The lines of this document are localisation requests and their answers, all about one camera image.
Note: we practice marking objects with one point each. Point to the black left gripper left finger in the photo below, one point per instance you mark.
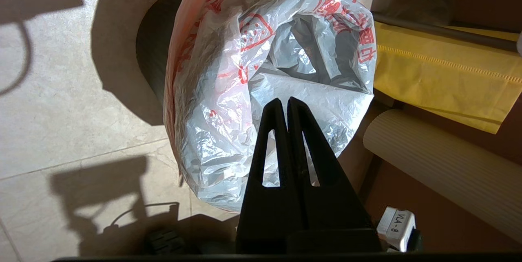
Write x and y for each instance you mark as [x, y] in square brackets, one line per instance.
[261, 209]

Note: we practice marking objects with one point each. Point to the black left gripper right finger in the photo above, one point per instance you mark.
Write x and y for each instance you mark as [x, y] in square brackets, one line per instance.
[338, 209]

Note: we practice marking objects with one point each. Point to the red printed plastic bag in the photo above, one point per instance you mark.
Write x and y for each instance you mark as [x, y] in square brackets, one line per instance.
[216, 111]

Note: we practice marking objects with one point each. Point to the black trash bin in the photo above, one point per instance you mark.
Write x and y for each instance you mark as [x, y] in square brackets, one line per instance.
[157, 42]

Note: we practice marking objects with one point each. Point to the yellow bag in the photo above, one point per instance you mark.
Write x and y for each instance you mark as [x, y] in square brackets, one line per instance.
[448, 74]

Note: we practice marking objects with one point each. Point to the grey ribbed round object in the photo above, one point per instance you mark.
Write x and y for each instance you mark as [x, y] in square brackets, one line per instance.
[448, 164]

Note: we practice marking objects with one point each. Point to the dark table frame bar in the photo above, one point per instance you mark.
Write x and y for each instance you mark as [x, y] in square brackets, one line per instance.
[448, 30]

